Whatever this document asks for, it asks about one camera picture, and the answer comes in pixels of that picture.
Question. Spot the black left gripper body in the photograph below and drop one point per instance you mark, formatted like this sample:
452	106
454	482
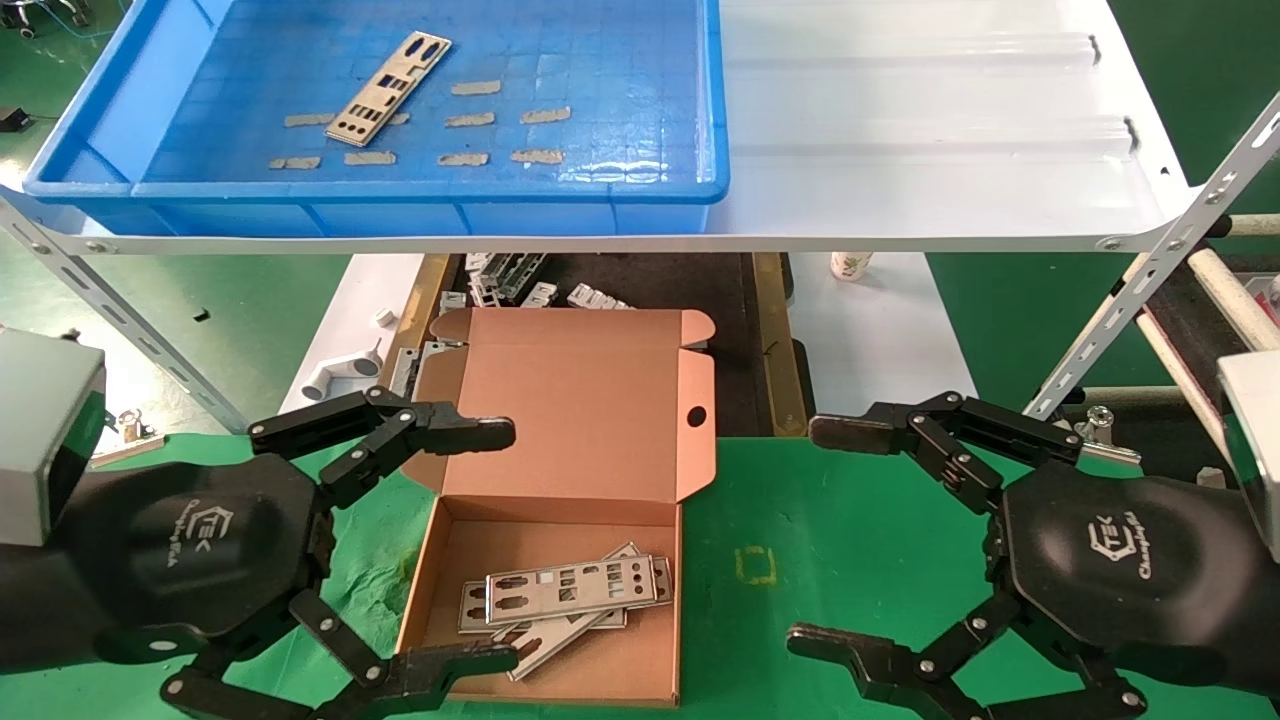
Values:
200	540

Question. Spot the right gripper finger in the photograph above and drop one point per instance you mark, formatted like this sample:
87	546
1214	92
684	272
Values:
860	430
880	670

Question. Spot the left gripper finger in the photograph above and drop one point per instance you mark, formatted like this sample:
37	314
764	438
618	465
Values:
450	665
470	433

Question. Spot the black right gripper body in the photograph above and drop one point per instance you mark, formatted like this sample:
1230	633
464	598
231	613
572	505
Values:
1120	560

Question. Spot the silver IO shield plate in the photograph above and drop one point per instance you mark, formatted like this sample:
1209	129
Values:
472	605
385	92
590	585
540	655

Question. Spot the brown cardboard box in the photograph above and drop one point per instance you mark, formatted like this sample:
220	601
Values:
570	400

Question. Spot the blue plastic tray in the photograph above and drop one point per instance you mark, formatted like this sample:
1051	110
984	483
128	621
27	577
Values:
620	100

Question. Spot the white table board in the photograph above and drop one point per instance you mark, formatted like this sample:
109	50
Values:
880	350

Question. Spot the silver binder clip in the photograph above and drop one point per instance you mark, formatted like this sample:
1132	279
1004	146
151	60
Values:
1100	425
130	430

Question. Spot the white pipe fitting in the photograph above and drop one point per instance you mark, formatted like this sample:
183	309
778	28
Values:
340	375

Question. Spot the pile of metal brackets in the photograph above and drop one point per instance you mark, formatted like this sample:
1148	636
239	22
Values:
505	275

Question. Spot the white paper cup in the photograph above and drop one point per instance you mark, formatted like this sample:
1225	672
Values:
850	266

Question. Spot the black bin with brass rails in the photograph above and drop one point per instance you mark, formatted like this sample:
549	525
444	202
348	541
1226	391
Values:
700	290

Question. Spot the perforated steel shelf strut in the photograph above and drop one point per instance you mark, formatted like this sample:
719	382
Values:
1150	270
120	310

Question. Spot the white metal shelf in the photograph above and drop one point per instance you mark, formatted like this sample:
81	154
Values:
900	130

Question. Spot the small black device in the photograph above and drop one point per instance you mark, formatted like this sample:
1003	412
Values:
12	118

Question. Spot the wheeled chair base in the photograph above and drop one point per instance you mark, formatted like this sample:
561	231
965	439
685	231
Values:
30	20

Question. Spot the long metal bracket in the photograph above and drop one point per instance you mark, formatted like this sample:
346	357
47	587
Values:
402	365

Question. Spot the small metal bracket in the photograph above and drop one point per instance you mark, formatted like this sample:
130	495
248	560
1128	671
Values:
452	301
540	295

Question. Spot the ribbed metal bracket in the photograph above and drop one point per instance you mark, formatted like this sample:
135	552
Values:
595	297

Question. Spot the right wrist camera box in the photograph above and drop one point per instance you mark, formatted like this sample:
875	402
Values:
1258	430

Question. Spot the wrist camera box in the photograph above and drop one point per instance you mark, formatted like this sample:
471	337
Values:
40	430
1258	430

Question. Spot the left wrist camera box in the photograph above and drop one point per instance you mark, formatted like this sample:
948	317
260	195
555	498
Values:
40	430

